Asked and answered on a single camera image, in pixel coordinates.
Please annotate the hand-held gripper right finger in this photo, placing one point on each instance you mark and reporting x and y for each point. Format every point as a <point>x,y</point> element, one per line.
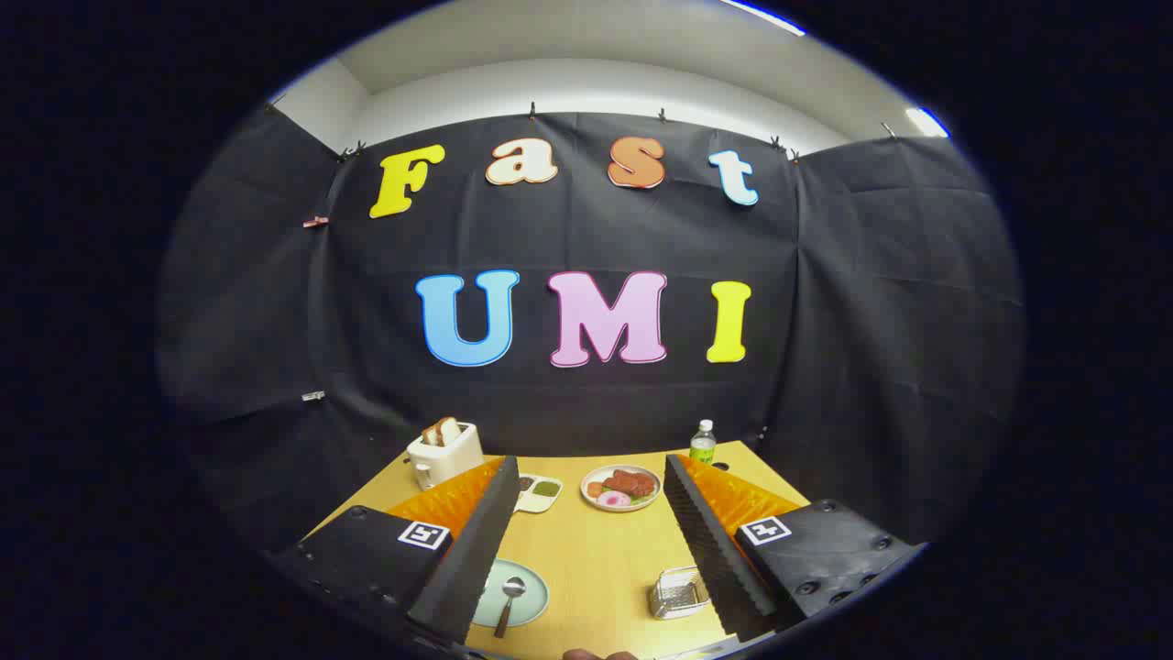
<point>715,550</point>

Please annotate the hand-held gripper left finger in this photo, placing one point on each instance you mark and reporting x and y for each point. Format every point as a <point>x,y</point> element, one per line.
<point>476,550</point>

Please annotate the pale green plate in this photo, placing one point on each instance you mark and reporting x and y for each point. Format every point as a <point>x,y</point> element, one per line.
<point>533,587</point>

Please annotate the white divided dish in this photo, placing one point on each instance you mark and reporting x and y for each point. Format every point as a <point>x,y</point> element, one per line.
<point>542,502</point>

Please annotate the white toaster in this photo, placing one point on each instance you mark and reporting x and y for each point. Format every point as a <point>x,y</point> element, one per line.
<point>451,461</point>

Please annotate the pile of green beans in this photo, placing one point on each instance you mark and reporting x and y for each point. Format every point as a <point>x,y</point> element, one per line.
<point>547,489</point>

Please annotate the green label plastic bottle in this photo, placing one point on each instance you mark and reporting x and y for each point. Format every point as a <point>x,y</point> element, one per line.
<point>703,447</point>

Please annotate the brown meat piece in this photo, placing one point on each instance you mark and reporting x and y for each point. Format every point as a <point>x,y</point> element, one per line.
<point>630,482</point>

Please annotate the white bread slice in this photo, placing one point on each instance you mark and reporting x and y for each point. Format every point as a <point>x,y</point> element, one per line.
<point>431,433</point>
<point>450,429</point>

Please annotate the white food plate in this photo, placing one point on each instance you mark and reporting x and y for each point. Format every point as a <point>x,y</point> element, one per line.
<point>586,488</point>

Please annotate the black backdrop cloth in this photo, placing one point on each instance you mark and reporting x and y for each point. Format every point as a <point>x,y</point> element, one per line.
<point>825,321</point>

